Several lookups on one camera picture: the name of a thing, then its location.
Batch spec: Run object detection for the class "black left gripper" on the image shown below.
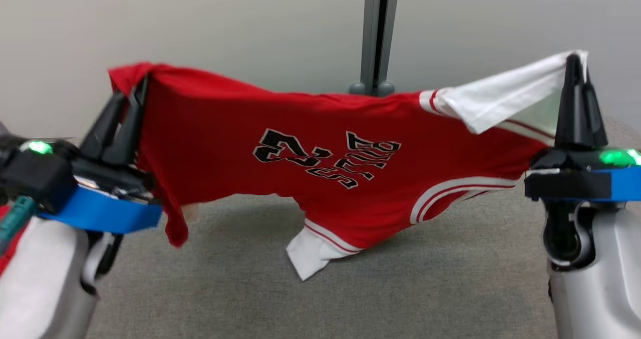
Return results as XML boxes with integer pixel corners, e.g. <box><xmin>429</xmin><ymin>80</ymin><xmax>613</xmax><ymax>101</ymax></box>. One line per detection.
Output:
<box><xmin>20</xmin><ymin>76</ymin><xmax>159</xmax><ymax>202</ymax></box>

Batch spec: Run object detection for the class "teal plug of left gripper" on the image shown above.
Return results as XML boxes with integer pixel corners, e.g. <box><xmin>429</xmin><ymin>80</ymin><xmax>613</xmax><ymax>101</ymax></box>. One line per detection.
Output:
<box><xmin>0</xmin><ymin>196</ymin><xmax>37</xmax><ymax>254</ymax></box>

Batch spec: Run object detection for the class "grey metal partition post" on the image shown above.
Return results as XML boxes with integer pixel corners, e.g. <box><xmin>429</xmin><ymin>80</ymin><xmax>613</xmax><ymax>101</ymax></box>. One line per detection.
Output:
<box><xmin>349</xmin><ymin>0</ymin><xmax>400</xmax><ymax>97</ymax></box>

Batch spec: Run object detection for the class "red and white basketball jersey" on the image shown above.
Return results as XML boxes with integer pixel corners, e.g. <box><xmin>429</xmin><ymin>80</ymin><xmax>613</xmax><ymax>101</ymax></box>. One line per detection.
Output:
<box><xmin>108</xmin><ymin>50</ymin><xmax>589</xmax><ymax>282</ymax></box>

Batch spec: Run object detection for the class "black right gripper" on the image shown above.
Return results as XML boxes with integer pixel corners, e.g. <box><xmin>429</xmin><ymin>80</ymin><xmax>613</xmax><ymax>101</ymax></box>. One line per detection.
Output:
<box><xmin>527</xmin><ymin>54</ymin><xmax>641</xmax><ymax>173</ymax></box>

